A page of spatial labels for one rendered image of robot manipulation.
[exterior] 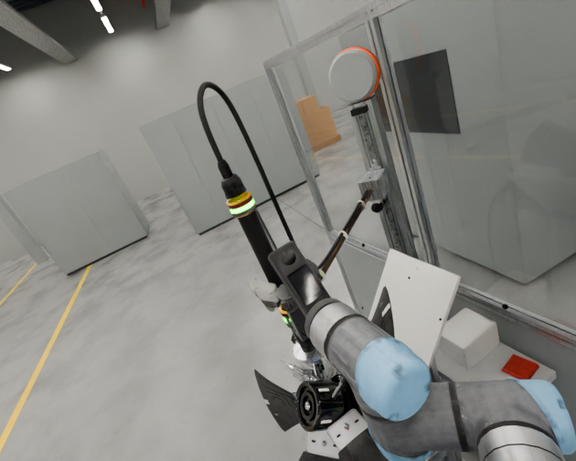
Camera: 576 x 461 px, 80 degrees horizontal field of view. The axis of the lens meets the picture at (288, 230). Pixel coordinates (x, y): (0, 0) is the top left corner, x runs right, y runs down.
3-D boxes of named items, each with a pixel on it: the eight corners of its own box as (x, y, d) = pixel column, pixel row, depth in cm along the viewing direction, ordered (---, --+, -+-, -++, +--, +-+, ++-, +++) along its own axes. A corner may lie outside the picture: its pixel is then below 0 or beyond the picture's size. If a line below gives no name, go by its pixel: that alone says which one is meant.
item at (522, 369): (513, 355, 119) (513, 351, 118) (539, 367, 112) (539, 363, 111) (500, 370, 116) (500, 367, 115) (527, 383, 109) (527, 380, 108)
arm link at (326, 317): (315, 335, 43) (365, 300, 45) (299, 318, 47) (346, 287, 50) (334, 376, 46) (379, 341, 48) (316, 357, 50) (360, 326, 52)
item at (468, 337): (463, 323, 138) (458, 302, 134) (501, 343, 124) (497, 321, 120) (432, 347, 134) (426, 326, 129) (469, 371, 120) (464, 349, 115)
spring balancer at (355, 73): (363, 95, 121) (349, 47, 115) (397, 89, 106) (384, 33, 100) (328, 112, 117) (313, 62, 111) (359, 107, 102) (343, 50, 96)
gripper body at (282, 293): (285, 326, 61) (320, 364, 50) (267, 287, 58) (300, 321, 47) (321, 302, 63) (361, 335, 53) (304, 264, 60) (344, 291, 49)
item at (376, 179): (372, 190, 122) (365, 168, 119) (391, 187, 118) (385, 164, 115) (364, 204, 115) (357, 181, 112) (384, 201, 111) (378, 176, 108)
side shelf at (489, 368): (459, 325, 142) (458, 319, 141) (556, 378, 110) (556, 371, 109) (417, 359, 135) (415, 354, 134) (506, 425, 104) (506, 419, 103)
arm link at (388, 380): (391, 444, 37) (370, 391, 33) (336, 381, 46) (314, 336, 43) (443, 398, 39) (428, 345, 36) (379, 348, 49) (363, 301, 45)
